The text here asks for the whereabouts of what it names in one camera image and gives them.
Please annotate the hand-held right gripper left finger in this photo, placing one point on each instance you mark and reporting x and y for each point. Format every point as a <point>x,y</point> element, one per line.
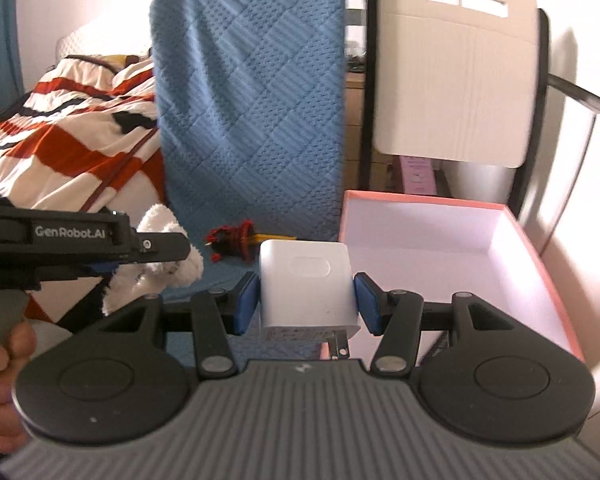
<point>246,305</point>

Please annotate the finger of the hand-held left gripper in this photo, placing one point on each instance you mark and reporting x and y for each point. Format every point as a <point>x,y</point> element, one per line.
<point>165,249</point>

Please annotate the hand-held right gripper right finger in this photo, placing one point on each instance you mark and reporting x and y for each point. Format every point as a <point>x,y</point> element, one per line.
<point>369,305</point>

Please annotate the white fluffy headband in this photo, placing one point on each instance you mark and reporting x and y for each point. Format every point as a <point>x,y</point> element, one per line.
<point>172,280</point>

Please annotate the white charger adapter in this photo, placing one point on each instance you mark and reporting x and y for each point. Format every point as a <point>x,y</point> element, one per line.
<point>307,290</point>

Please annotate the pink cardboard box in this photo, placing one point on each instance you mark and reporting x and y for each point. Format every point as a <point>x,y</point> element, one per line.
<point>445,265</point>

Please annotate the person's left hand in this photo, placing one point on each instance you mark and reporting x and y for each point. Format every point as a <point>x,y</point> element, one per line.
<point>2,375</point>

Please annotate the yellow screwdriver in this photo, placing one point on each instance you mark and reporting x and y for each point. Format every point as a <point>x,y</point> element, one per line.
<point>275,237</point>

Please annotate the red white black striped blanket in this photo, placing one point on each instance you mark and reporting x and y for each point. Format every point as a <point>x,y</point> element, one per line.
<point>75,125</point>

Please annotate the pink packet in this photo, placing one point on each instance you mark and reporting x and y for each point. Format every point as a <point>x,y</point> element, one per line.
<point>419,175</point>

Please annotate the blue textured chair cover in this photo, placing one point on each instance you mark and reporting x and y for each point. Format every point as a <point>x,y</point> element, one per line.
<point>250,110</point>

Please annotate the wooden cabinet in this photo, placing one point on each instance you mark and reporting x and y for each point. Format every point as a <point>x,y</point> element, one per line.
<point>355,130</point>

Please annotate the white quilted headboard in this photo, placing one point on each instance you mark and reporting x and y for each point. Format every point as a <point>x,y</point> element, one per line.
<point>95,42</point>

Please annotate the curved metal rail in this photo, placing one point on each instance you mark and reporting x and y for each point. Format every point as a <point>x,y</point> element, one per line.
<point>587,97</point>

